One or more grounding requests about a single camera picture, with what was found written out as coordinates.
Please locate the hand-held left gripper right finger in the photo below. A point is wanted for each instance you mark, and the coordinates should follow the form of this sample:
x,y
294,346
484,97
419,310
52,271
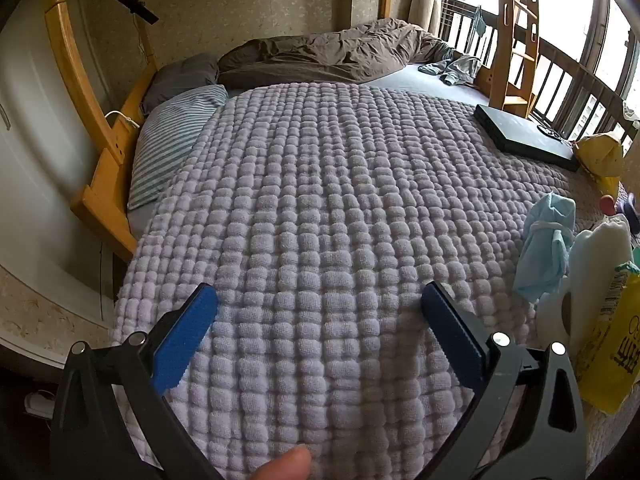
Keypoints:
x,y
450,335

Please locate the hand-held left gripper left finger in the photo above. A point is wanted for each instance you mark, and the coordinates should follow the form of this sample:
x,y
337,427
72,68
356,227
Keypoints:
x,y
185,340

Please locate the person's left hand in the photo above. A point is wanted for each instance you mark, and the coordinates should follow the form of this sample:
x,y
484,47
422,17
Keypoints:
x,y
285,466

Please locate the light blue cloth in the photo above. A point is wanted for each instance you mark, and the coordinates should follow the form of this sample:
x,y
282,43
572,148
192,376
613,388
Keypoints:
x,y
545,245

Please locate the yellow snack packet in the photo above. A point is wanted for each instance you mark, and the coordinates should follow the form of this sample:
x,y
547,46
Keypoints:
x,y
610,360

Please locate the white paper bag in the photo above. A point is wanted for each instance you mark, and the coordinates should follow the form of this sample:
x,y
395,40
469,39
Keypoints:
x,y
595,260

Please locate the lavender quilted blanket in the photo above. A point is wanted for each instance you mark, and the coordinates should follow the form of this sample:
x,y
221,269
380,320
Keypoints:
x,y
325,210

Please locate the striped pillow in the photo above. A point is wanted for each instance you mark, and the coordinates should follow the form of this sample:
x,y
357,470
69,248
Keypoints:
x,y
170,145

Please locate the red round cap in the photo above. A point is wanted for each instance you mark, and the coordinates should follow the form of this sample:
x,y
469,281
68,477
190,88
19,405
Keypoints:
x,y
608,204

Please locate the black flat box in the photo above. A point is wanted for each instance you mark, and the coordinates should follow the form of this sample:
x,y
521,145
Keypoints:
x,y
520,137

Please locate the dark purple cloth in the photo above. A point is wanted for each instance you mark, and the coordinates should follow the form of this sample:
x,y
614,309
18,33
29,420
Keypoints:
x,y
634,219

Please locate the yellow paper bag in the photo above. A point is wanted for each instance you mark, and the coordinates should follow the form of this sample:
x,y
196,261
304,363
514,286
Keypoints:
x,y
600,155

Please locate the grey pillow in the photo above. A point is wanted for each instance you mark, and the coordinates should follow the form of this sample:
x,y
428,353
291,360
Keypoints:
x,y
180,80

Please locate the grey-blue clothing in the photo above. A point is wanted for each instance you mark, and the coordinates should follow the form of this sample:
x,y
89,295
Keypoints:
x,y
460,67

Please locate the wooden ladder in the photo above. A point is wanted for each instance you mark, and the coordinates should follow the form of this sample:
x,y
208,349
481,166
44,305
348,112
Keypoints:
x,y
502,60

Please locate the brown duvet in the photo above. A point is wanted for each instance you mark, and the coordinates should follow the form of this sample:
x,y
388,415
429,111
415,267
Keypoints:
x,y
325,52

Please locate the white drying rack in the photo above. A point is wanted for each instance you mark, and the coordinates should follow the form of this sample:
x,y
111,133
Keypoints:
x,y
465,20

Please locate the beige curtain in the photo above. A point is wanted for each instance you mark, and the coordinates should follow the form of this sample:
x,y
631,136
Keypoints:
x,y
422,0

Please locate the wooden bed frame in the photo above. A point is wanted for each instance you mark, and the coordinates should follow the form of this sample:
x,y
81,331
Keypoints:
x,y
107,175

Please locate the black wall-mounted device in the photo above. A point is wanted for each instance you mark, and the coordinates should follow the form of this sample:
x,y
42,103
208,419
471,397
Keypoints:
x,y
135,6

